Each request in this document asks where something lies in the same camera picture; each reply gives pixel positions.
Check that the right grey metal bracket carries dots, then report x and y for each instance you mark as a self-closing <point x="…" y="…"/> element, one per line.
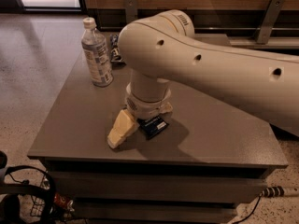
<point x="263" y="33"/>

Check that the left grey metal bracket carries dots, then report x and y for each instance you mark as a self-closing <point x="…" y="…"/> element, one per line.
<point x="131" y="12"/>

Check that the wire basket with can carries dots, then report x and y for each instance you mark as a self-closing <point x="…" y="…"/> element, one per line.
<point x="54" y="206"/>

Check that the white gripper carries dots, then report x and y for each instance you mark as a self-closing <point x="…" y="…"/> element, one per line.
<point x="147" y="106"/>

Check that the blue chip bag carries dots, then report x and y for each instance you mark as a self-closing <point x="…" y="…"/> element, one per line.
<point x="115" y="55"/>

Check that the clear plastic water bottle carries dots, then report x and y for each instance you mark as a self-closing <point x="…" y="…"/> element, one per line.
<point x="95" y="48"/>

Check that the striped cable connector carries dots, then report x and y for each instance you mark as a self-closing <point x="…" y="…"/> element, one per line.
<point x="279" y="191"/>

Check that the grey drawer cabinet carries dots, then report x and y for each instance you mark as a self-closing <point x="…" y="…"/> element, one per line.
<point x="210" y="158"/>

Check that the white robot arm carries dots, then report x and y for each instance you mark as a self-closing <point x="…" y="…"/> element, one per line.
<point x="162" y="48"/>

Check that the grey metal bracket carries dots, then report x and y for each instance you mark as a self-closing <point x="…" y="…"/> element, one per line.
<point x="131" y="12"/>
<point x="263" y="33"/>

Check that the blue rxbar blueberry bar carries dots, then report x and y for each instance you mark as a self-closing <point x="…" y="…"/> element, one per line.
<point x="152" y="127"/>

